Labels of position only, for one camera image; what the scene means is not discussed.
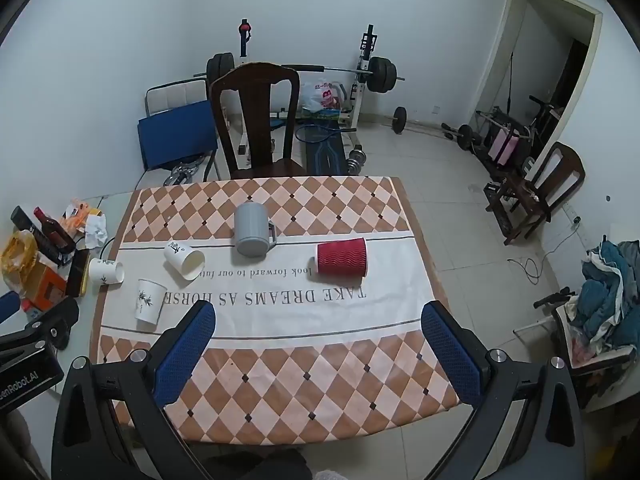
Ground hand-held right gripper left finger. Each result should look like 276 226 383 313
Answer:
51 301 217 480

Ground yellow plastic bag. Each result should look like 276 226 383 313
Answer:
0 229 39 294

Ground orange cardboard box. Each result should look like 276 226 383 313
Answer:
20 259 69 312

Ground person's left forearm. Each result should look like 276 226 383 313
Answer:
0 407 51 480

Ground dark wine bottle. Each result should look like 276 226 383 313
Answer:
33 206 77 254

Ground checkered printed tablecloth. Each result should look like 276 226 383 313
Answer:
90 175 461 445

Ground orange snack packet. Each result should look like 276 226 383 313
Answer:
60 198 106 234

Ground white weight bench rack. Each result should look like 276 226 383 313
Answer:
220 19 379 157

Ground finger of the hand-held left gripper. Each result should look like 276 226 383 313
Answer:
0 290 20 326
22 298 80 352

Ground long black box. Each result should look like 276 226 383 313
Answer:
10 204 67 267

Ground white frame chair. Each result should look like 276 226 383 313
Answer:
514 285 640 412

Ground crumpled white tissue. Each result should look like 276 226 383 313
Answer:
82 214 109 250

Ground blue tennis racket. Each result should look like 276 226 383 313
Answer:
294 123 359 145

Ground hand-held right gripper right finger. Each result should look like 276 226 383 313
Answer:
421 301 587 480

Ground grey plastic mug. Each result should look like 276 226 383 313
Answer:
233 201 279 259

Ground pile of clothes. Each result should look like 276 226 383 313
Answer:
579 239 640 352

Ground pink bag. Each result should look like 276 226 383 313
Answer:
488 128 522 166

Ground black bench pad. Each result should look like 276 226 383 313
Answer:
299 135 349 177

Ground small barbell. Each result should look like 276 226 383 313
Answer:
391 106 475 152

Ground dark wooden chair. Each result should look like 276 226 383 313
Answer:
208 62 307 181
483 141 586 246

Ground black exercise machine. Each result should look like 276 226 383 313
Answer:
474 94 568 171

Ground black floor cable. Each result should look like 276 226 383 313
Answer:
507 219 582 286

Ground chrome dumbbell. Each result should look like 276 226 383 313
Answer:
344 144 369 175

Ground person's dark pants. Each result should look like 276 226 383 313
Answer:
197 451 313 480

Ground red ribbed paper cup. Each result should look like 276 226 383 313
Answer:
315 238 368 279

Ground white paper cup plant print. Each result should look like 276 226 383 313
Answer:
88 257 125 286
133 278 169 332

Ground white red plastic bag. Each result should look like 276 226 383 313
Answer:
299 80 349 113

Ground blue folding chair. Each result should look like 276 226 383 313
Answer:
137 99 220 172

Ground small black box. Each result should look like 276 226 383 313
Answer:
66 248 91 297

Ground long barbell black plates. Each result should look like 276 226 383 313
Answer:
193 52 407 96

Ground white paper cup script print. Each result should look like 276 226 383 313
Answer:
163 240 206 281

